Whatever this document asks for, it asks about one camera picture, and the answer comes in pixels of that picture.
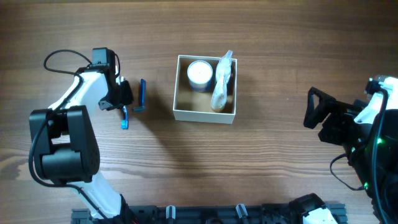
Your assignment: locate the cotton swab tub blue label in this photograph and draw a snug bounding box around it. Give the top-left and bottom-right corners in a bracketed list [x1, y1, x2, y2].
[187, 60, 213, 92]

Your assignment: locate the clear foamy liquid bottle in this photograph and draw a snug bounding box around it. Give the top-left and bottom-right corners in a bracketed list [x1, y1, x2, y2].
[215, 50, 233, 83]

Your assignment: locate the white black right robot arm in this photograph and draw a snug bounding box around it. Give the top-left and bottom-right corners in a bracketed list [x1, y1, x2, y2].
[303, 84, 397, 223]

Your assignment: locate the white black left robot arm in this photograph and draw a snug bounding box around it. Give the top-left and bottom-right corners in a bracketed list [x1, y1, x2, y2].
[28, 47, 139, 223]

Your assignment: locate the blue disposable razor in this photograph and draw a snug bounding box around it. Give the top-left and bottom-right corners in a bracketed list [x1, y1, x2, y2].
[133, 79, 146, 111]

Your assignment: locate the blue white toothbrush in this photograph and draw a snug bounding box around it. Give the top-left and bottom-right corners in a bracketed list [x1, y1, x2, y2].
[121, 105, 129, 129]

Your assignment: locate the white open cardboard box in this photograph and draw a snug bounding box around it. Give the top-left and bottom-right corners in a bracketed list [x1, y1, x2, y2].
[173, 55, 238, 124]

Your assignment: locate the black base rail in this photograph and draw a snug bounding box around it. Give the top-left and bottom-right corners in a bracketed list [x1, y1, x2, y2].
[70, 203, 348, 224]

